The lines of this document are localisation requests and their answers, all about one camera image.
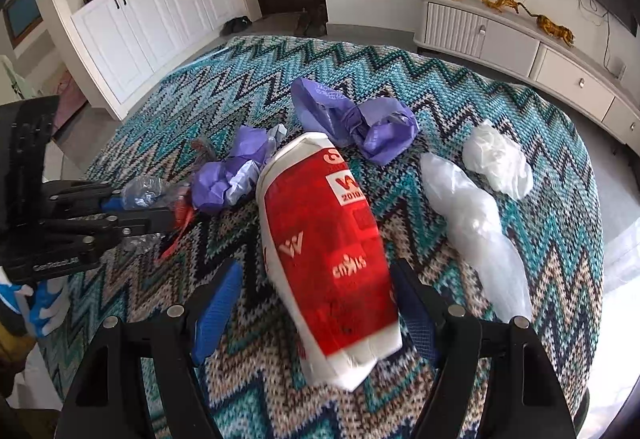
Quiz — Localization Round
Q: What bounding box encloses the clear red snack wrapper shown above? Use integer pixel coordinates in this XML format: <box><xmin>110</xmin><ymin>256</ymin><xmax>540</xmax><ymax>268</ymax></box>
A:
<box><xmin>120</xmin><ymin>137</ymin><xmax>216</xmax><ymax>261</ymax></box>

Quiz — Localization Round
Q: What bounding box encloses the small purple bag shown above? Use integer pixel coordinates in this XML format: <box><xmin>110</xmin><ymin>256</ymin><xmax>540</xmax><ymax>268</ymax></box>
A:
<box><xmin>191</xmin><ymin>124</ymin><xmax>288</xmax><ymax>215</ymax></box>

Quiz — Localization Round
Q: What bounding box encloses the long clear plastic bag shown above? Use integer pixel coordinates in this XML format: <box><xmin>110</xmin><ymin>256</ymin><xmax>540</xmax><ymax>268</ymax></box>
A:
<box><xmin>420</xmin><ymin>152</ymin><xmax>533</xmax><ymax>322</ymax></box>

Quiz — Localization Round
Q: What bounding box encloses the red white paper cup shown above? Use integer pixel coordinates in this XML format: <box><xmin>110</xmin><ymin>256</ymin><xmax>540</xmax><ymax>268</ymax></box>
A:
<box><xmin>256</xmin><ymin>133</ymin><xmax>402</xmax><ymax>391</ymax></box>

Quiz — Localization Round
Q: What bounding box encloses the blue white gloved left hand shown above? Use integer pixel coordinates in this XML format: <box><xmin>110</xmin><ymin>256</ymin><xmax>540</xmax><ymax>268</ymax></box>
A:
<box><xmin>1</xmin><ymin>271</ymin><xmax>70</xmax><ymax>338</ymax></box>

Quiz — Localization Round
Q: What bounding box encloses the white crumpled plastic bag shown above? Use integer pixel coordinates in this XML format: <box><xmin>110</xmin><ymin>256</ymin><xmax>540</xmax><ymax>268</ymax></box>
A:
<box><xmin>462</xmin><ymin>120</ymin><xmax>534</xmax><ymax>201</ymax></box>

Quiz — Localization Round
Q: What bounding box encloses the black shoes pair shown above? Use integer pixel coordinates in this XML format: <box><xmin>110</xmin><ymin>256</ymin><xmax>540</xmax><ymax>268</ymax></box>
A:
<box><xmin>220</xmin><ymin>16</ymin><xmax>253</xmax><ymax>36</ymax></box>

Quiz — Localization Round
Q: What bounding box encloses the large purple crumpled bag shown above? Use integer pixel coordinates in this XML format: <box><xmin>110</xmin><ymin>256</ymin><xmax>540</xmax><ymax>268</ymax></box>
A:
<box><xmin>291</xmin><ymin>78</ymin><xmax>419</xmax><ymax>166</ymax></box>

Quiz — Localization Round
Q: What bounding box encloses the brown boots pair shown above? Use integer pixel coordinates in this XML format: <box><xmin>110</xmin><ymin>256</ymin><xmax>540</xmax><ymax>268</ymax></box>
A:
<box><xmin>294</xmin><ymin>4</ymin><xmax>328</xmax><ymax>38</ymax></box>

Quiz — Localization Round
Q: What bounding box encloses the golden tiger figurine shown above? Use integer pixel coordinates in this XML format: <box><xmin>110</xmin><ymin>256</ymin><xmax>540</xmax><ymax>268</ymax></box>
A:
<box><xmin>518</xmin><ymin>3</ymin><xmax>575</xmax><ymax>47</ymax></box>

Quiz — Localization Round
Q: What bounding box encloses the white TV console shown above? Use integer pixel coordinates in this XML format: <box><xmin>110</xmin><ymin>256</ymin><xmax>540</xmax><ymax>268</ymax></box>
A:
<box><xmin>413</xmin><ymin>0</ymin><xmax>639</xmax><ymax>151</ymax></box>

